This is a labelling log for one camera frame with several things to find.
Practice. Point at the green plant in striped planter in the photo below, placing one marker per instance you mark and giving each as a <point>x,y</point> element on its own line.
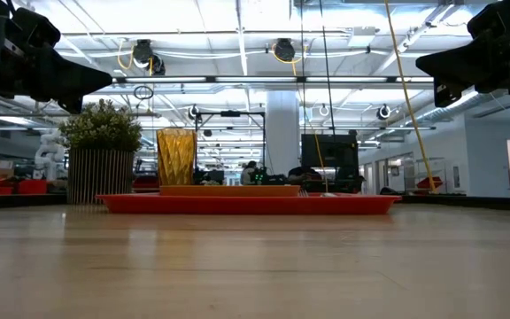
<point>100,150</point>

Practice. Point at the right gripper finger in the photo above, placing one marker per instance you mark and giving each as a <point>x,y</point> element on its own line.
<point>463,66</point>

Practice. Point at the white pillar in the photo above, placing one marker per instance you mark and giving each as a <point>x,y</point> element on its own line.
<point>282,133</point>

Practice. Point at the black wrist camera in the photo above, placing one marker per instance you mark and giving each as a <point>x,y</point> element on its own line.
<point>487,22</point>
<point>36,28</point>

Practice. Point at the white robot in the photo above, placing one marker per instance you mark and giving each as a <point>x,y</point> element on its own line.
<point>50,155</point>

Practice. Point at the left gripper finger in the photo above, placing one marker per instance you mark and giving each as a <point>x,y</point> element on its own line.
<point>69,80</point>

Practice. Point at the black monitor screen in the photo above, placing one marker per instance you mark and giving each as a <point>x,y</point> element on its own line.
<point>329,150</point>

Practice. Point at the amber ribbed plastic cup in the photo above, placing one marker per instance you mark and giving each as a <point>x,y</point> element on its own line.
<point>176,157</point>

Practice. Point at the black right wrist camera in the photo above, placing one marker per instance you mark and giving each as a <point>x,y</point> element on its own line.
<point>487,22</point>

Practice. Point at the black metal frame rig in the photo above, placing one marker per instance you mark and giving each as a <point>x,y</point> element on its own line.
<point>230,114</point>

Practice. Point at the red storage bins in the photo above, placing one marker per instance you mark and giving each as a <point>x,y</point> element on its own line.
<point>16,186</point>

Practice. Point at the red plastic tray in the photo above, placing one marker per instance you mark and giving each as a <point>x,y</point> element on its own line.
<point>246,205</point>

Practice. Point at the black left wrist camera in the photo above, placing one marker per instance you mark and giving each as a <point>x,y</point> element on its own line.
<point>36,28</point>

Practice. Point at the person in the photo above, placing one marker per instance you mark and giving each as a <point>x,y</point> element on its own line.
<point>249,173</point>
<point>303,174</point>

